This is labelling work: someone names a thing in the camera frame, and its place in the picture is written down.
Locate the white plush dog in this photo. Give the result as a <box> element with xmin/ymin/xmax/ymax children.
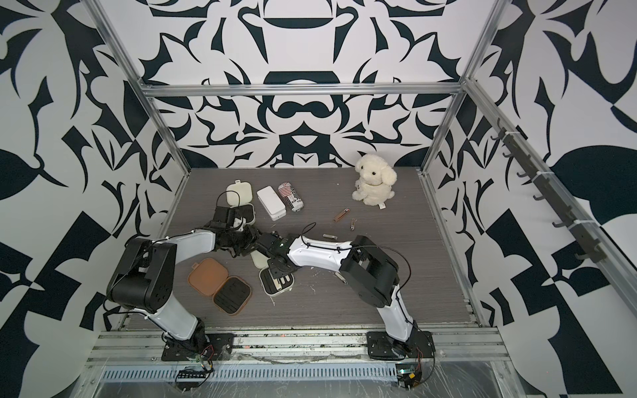
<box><xmin>352</xmin><ymin>154</ymin><xmax>397</xmax><ymax>210</ymax></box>

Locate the cream nail clipper case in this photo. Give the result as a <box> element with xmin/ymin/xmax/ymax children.
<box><xmin>250</xmin><ymin>251</ymin><xmax>295</xmax><ymax>298</ymax></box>

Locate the right electronics board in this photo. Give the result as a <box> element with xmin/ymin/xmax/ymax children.
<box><xmin>396</xmin><ymin>363</ymin><xmax>422</xmax><ymax>390</ymax></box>

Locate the brown nail file tool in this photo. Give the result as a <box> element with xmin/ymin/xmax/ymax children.
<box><xmin>333</xmin><ymin>208</ymin><xmax>350</xmax><ymax>222</ymax></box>

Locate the flag pattern can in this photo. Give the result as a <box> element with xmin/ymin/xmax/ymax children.
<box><xmin>277</xmin><ymin>182</ymin><xmax>305</xmax><ymax>212</ymax></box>

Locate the aluminium front rail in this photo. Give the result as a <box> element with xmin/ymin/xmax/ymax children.
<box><xmin>86</xmin><ymin>323</ymin><xmax>510</xmax><ymax>366</ymax></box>

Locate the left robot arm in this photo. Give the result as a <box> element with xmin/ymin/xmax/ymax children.
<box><xmin>106</xmin><ymin>204</ymin><xmax>258</xmax><ymax>353</ymax></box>

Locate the cream case far left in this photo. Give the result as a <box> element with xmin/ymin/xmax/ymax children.
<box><xmin>226</xmin><ymin>180</ymin><xmax>255</xmax><ymax>225</ymax></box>

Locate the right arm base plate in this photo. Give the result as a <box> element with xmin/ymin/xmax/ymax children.
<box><xmin>366</xmin><ymin>329</ymin><xmax>436</xmax><ymax>361</ymax></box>

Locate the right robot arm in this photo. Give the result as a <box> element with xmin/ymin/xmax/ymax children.
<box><xmin>255</xmin><ymin>233</ymin><xmax>418</xmax><ymax>352</ymax></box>

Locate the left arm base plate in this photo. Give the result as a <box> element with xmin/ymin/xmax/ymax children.
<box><xmin>161</xmin><ymin>333</ymin><xmax>236</xmax><ymax>363</ymax></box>

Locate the wall hook rack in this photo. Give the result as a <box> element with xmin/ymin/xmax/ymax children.
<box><xmin>492</xmin><ymin>119</ymin><xmax>607</xmax><ymax>264</ymax></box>

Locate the white rectangular box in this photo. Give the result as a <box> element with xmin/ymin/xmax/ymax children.
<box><xmin>257</xmin><ymin>186</ymin><xmax>287</xmax><ymax>222</ymax></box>

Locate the electronics board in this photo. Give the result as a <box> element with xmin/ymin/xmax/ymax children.
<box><xmin>174</xmin><ymin>368</ymin><xmax>210</xmax><ymax>391</ymax></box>
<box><xmin>396</xmin><ymin>363</ymin><xmax>422</xmax><ymax>390</ymax></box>

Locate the left electronics board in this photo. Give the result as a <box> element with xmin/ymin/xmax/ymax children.
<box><xmin>174</xmin><ymin>368</ymin><xmax>210</xmax><ymax>391</ymax></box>

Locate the brown nail clipper case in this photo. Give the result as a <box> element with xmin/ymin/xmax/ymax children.
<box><xmin>187</xmin><ymin>258</ymin><xmax>252</xmax><ymax>316</ymax></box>

